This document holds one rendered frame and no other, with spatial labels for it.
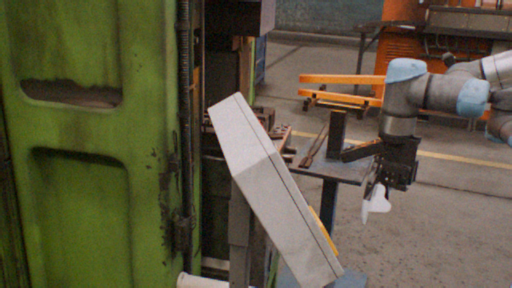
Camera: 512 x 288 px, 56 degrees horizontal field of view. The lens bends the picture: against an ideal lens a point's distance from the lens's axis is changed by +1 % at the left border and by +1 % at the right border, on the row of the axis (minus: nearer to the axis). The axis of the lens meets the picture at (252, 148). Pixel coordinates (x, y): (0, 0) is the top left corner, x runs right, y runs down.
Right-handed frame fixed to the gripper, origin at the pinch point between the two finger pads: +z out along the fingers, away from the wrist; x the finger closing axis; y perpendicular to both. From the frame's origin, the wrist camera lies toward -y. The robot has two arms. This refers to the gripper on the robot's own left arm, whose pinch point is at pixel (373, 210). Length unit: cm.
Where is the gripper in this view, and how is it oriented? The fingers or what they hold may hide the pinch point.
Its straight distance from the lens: 114.6
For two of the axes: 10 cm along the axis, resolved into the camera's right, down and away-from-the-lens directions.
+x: 5.7, -2.9, 7.7
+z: -0.4, 9.3, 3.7
